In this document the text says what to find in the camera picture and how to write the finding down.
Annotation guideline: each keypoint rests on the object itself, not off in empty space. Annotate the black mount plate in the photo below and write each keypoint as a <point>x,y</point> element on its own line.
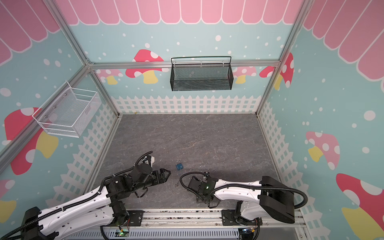
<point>132,218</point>
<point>232,218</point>

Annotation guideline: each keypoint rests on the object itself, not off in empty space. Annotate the black mesh wall basket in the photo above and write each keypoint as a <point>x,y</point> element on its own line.
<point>208,73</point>

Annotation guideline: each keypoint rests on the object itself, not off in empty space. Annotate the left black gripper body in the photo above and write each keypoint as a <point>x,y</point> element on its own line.
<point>152,180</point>

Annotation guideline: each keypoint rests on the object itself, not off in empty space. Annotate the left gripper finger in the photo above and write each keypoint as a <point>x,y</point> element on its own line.
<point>165,173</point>
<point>163,179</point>

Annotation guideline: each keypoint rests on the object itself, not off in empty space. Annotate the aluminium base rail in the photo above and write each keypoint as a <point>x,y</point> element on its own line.
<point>196,224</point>

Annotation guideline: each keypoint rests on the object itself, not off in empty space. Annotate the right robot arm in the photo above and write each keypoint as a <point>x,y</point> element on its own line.
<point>264,198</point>

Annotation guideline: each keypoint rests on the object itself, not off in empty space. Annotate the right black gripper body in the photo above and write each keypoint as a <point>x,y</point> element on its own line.
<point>192,184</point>

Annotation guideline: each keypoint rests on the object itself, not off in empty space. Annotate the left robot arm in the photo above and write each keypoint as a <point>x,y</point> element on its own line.
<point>101,207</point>

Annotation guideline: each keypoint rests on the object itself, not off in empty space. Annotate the blue padlock far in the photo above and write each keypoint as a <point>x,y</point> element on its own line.
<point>179,165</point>

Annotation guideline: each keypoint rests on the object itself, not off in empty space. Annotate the white mesh wall basket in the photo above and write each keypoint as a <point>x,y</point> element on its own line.
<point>69,113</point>

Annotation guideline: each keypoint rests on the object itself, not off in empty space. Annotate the left black mount plate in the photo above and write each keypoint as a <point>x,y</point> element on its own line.
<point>132,218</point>

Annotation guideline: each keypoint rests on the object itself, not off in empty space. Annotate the right black mount plate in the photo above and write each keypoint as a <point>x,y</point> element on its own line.
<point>232,218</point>

